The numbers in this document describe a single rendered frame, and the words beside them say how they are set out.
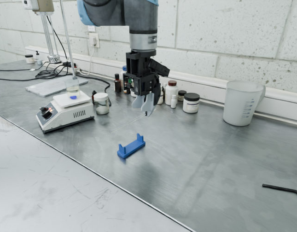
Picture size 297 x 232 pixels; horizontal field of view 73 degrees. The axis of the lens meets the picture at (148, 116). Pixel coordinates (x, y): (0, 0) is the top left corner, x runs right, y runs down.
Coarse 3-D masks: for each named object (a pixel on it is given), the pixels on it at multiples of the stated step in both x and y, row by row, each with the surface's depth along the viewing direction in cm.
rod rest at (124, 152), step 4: (140, 136) 66; (136, 140) 68; (140, 140) 67; (120, 144) 62; (128, 144) 66; (132, 144) 66; (136, 144) 66; (140, 144) 66; (144, 144) 67; (120, 148) 62; (124, 148) 60; (128, 148) 64; (132, 148) 64; (136, 148) 64; (120, 152) 62; (124, 152) 61; (128, 152) 62; (132, 152) 63; (124, 156) 61
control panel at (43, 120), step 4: (48, 104) 81; (48, 108) 79; (52, 108) 78; (40, 112) 80; (52, 112) 76; (56, 112) 74; (40, 116) 78; (52, 116) 74; (40, 120) 76; (44, 120) 74; (48, 120) 73; (44, 124) 73
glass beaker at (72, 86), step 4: (68, 80) 79; (72, 80) 80; (76, 80) 80; (68, 84) 76; (72, 84) 76; (76, 84) 77; (68, 88) 77; (72, 88) 76; (76, 88) 78; (68, 92) 78; (72, 92) 77; (76, 92) 78; (68, 96) 79; (72, 96) 78; (76, 96) 79; (80, 96) 80
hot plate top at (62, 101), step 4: (80, 92) 86; (56, 96) 82; (60, 96) 82; (64, 96) 82; (84, 96) 82; (56, 100) 78; (60, 100) 78; (64, 100) 78; (68, 100) 78; (72, 100) 78; (76, 100) 78; (80, 100) 78; (84, 100) 78; (88, 100) 79; (60, 104) 75; (64, 104) 75; (68, 104) 75; (72, 104) 76
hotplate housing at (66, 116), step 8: (56, 104) 79; (80, 104) 79; (88, 104) 80; (64, 112) 75; (72, 112) 77; (80, 112) 78; (88, 112) 81; (56, 120) 74; (64, 120) 76; (72, 120) 78; (80, 120) 80; (48, 128) 73; (56, 128) 75
